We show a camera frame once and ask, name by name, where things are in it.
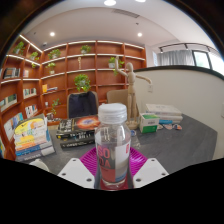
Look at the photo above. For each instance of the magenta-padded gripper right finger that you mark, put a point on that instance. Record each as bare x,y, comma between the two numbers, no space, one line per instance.
150,171

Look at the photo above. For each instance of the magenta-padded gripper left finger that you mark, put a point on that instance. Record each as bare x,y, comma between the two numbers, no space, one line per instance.
75,173

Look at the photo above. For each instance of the clear plastic water bottle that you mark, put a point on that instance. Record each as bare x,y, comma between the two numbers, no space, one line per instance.
112,146

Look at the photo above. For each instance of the stack of black books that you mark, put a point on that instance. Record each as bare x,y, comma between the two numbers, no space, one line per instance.
78,128

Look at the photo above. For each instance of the small green white box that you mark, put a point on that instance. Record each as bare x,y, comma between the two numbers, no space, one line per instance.
149,123

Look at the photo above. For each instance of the stack of colourful books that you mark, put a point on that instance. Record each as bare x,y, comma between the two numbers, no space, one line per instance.
33,136

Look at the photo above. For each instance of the dark blue office chair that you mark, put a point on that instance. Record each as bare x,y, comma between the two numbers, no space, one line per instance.
82,105

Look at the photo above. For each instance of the wooden artist mannequin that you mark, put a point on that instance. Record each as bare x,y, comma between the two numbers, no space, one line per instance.
131,83

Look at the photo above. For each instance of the wooden bookshelf unit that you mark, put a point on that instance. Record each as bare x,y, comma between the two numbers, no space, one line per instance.
96,76

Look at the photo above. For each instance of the grey curtain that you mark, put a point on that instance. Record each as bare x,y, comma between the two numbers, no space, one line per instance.
175,58

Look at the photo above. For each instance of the dark framed window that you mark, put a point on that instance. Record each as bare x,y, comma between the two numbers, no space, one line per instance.
201,59

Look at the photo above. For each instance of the round ceiling lights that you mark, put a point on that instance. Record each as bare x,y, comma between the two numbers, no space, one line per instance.
110,2

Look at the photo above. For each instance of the black ceiling track rail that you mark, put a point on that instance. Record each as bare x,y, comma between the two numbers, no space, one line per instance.
180,44

